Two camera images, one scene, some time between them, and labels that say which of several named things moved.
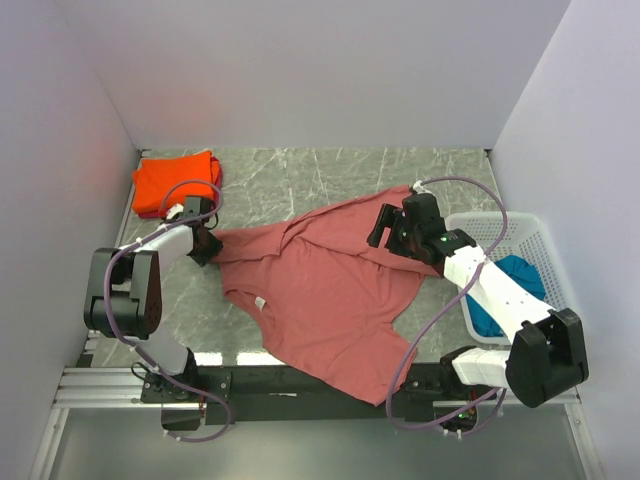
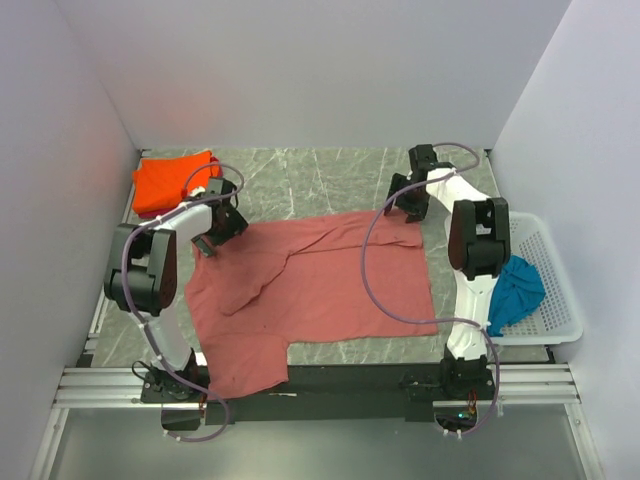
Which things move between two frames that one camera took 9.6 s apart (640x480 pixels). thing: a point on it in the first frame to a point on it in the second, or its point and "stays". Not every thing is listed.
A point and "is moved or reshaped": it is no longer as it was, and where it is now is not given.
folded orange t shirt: x=156 y=176 stays
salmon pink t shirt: x=327 y=300 is moved or reshaped
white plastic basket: x=526 y=238 stays
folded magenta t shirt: x=217 y=181 stays
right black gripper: x=392 y=217 to x=417 y=212
